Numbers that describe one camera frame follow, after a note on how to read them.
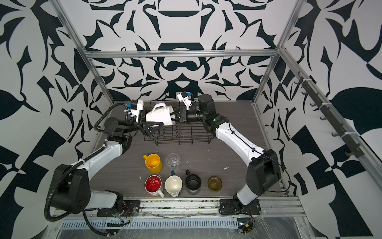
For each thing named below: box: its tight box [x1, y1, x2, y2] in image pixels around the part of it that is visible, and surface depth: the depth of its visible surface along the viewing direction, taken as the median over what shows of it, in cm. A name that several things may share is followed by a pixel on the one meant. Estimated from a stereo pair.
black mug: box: [185, 169, 202, 196], surface depth 80 cm
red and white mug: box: [144, 174, 165, 199], surface depth 77 cm
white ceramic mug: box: [145, 102, 176, 126], surface depth 62 cm
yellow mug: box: [143, 153, 163, 174], surface depth 85 cm
